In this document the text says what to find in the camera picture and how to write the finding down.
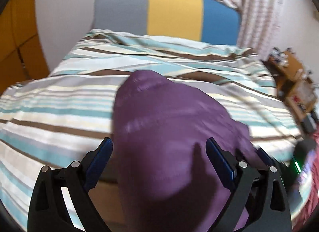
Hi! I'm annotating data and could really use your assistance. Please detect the purple quilted down jacket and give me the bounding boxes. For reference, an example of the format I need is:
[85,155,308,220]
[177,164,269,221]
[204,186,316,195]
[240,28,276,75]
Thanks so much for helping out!
[112,70,263,231]

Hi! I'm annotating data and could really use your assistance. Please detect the wooden chair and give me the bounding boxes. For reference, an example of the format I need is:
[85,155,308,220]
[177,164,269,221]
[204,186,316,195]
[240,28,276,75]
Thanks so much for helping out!
[285,78,317,122]

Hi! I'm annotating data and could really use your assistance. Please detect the striped bed duvet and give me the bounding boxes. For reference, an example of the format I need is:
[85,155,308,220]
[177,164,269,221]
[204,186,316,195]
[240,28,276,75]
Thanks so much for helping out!
[1,29,301,231]

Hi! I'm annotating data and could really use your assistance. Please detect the wooden desk with clutter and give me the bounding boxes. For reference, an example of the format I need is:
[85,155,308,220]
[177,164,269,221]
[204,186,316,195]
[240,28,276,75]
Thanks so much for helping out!
[264,47,305,98]

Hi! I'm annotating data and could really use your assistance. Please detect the orange wooden wardrobe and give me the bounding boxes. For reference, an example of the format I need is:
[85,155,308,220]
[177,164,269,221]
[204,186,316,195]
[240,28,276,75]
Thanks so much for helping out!
[1,0,49,92]

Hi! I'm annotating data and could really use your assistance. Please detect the grey yellow blue headboard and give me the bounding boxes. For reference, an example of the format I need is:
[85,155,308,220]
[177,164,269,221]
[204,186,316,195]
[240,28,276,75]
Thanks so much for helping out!
[93,0,241,46]

